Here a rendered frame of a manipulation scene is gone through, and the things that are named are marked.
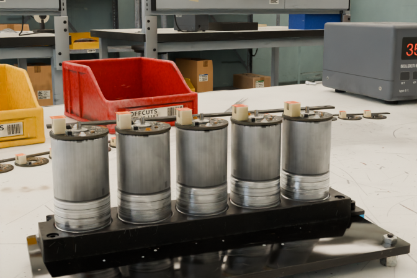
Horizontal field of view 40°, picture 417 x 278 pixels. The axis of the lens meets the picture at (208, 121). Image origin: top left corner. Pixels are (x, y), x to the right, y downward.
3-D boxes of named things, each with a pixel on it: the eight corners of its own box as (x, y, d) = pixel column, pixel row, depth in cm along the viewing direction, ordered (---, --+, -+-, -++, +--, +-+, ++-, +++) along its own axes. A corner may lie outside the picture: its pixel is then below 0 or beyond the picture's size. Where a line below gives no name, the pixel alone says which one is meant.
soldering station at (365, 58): (465, 101, 72) (471, 24, 70) (389, 107, 68) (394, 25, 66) (386, 86, 86) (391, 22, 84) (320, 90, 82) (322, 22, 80)
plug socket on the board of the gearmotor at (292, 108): (304, 116, 28) (305, 102, 28) (290, 117, 28) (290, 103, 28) (296, 113, 29) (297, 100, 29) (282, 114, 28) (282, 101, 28)
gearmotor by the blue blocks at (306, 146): (337, 215, 29) (342, 115, 28) (294, 221, 28) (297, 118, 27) (312, 200, 31) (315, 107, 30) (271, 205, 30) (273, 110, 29)
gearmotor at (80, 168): (116, 247, 25) (113, 131, 24) (59, 255, 24) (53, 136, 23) (106, 227, 27) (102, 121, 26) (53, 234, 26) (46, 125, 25)
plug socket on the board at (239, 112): (253, 120, 27) (253, 106, 27) (236, 121, 27) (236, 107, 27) (246, 116, 28) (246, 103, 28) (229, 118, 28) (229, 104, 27)
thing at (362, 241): (324, 215, 32) (325, 195, 32) (411, 267, 26) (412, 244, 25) (27, 257, 27) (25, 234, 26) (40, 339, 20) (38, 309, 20)
